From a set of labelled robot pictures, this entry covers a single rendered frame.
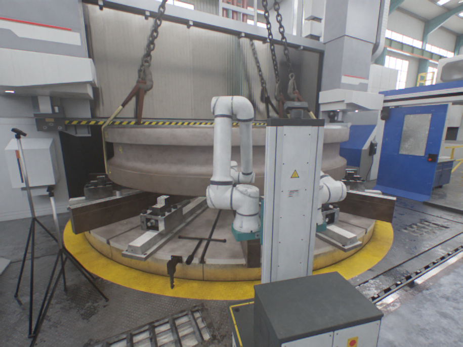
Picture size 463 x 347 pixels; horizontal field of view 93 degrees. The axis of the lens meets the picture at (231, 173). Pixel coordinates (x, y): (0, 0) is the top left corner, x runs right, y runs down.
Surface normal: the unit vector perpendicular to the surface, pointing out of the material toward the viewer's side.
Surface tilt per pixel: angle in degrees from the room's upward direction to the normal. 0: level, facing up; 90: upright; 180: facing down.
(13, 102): 90
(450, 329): 0
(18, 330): 0
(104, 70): 90
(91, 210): 90
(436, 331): 0
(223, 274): 90
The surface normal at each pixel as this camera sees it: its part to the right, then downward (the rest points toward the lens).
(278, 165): 0.23, 0.20
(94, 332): 0.00, -0.98
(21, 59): 0.46, 0.18
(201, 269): -0.10, 0.20
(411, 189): -0.89, 0.09
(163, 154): -0.35, 0.19
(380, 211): -0.65, 0.15
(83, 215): 0.76, 0.13
